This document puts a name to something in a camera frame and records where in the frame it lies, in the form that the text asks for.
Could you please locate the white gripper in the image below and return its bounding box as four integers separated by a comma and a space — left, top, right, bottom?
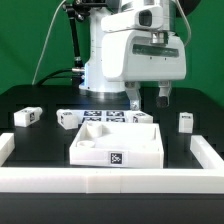
100, 14, 187, 111

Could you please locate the white square tabletop part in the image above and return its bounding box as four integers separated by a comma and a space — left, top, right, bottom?
69, 121, 164, 169

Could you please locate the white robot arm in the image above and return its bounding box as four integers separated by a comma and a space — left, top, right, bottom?
80, 0, 201, 110

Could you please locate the sheet of fiducial markers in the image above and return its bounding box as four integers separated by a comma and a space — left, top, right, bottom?
73, 110, 128, 123

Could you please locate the white U-shaped obstacle fence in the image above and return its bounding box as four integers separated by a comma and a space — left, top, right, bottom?
0, 133, 224, 194

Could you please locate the black cable bundle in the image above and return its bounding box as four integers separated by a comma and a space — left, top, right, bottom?
34, 68, 84, 87

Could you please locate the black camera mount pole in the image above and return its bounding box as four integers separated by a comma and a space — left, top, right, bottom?
63, 0, 90, 68

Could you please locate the grey cable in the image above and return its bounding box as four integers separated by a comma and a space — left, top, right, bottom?
31, 0, 68, 86

